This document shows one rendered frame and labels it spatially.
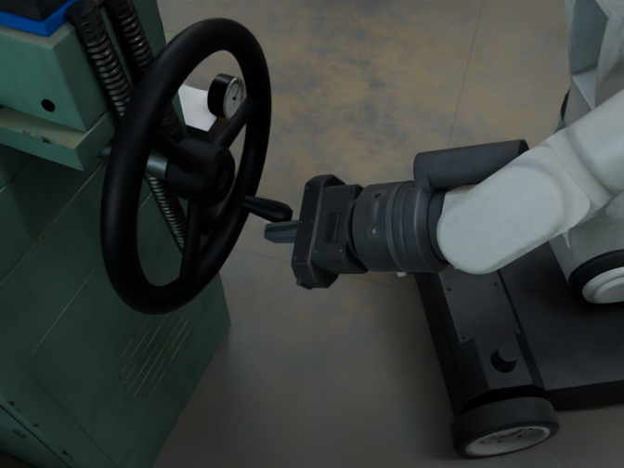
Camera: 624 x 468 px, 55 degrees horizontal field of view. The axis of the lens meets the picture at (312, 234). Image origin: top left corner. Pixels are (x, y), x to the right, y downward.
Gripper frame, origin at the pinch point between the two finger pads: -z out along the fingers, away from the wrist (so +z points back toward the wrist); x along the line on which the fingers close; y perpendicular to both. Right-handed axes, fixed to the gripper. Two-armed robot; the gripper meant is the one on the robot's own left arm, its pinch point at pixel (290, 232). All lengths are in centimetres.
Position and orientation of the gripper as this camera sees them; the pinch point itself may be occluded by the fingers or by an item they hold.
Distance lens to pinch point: 66.5
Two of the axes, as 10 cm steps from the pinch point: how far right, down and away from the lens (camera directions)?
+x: 1.6, -9.5, 2.8
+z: 8.0, -0.4, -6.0
